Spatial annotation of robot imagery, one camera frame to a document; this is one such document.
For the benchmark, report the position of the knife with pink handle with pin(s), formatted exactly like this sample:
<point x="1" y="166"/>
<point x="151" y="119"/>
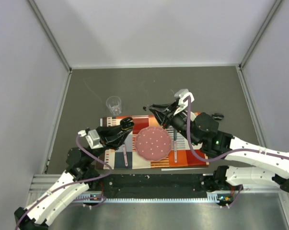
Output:
<point x="175" y="145"/>

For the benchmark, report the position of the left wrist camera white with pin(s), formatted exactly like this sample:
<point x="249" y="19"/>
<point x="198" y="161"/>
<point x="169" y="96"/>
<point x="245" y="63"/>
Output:
<point x="92" y="137"/>

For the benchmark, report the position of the aluminium frame profile front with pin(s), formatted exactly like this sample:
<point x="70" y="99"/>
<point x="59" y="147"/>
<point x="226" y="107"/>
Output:
<point x="212" y="197"/>

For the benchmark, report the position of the clear plastic cup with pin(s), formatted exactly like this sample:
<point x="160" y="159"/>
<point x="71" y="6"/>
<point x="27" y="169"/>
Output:
<point x="114" y="104"/>

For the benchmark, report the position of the colourful patchwork placemat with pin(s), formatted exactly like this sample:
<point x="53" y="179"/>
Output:
<point x="186" y="159"/>

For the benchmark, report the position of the black earbud charging case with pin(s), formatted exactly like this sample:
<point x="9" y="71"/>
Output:
<point x="127" y="123"/>

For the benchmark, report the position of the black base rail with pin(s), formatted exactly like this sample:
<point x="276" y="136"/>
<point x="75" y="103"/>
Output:
<point x="150" y="186"/>

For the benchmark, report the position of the fork with pink handle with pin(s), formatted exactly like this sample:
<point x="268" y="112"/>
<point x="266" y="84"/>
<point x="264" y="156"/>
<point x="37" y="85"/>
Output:
<point x="125" y="154"/>

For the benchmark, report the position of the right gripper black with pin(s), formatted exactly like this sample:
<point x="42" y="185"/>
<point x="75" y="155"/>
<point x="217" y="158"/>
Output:
<point x="164" y="118"/>

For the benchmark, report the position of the white blue mug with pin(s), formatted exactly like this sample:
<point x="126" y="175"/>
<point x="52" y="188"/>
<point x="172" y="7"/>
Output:
<point x="192" y="116"/>

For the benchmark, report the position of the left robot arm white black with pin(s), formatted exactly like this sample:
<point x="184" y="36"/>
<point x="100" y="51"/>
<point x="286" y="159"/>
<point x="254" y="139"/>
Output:
<point x="85" y="168"/>

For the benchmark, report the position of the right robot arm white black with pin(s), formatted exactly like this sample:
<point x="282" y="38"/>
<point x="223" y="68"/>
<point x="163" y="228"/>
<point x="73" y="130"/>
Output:
<point x="265" y="166"/>

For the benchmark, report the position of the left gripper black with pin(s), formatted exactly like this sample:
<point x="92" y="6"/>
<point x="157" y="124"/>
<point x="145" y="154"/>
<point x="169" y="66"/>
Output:
<point x="112" y="137"/>

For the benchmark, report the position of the pink dotted plate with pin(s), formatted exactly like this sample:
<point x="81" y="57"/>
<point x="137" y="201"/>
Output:
<point x="153" y="143"/>

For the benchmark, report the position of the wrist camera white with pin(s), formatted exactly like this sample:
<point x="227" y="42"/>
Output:
<point x="182" y="97"/>
<point x="92" y="137"/>

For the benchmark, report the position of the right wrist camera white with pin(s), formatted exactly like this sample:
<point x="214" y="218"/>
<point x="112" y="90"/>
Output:
<point x="182" y="97"/>

